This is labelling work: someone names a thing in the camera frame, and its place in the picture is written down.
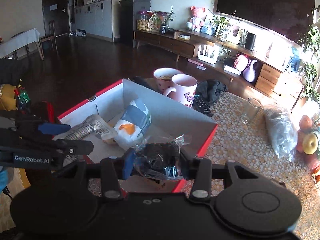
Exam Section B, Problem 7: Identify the white dotted bowl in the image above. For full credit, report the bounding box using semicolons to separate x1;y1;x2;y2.
153;67;183;93

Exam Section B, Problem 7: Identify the purple vase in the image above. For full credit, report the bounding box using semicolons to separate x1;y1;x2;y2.
242;60;257;82

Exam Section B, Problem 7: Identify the pink bag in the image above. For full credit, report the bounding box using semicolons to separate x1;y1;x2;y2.
233;54;251;72

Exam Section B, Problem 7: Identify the yellow chick toy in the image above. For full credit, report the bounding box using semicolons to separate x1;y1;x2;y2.
101;124;118;144

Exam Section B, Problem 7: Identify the clear drinking glass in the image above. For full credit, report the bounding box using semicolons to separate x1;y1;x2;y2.
240;98;261;124

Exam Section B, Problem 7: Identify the wooden tv sideboard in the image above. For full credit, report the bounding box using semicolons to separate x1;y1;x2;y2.
133;30;304;109

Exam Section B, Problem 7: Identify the black cloth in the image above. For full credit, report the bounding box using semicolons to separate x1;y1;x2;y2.
196;79;228;106

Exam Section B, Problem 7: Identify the wall television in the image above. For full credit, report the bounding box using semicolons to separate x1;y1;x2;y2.
217;0;315;42

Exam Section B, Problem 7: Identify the pink mug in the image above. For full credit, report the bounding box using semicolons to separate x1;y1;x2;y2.
163;74;198;108

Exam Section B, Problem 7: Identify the potted tree plant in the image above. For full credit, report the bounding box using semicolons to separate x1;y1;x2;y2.
298;5;319;104

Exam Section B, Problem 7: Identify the red cardboard box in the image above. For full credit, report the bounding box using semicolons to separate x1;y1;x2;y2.
56;79;217;193

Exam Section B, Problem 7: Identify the black remote control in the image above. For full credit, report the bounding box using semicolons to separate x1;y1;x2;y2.
193;94;213;118

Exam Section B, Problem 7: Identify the clear fruit bowl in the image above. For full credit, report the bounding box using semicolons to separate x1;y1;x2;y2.
297;114;319;185

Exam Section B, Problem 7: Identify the grey white plastic bag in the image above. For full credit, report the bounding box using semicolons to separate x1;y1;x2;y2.
114;98;152;151

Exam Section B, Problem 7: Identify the snack jar with purple lid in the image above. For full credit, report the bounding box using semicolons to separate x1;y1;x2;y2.
136;11;150;31

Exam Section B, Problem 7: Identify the blue gloved left hand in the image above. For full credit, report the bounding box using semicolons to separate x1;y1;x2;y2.
0;167;14;192

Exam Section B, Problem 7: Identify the black speaker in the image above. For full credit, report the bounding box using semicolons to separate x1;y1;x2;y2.
245;33;256;51

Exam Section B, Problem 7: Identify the clear dark wrapper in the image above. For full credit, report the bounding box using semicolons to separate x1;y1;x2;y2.
133;134;192;181

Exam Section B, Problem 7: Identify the dark tall cabinet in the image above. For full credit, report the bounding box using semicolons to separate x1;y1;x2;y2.
119;0;151;47

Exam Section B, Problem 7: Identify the clear plastic bag of contents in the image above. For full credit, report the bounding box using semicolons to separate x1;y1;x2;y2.
264;105;298;162

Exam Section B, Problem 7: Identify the pink teddy bear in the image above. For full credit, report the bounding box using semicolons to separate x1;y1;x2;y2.
189;5;206;32

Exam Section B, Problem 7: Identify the yellow apple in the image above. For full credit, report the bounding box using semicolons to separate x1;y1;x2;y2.
302;133;318;155

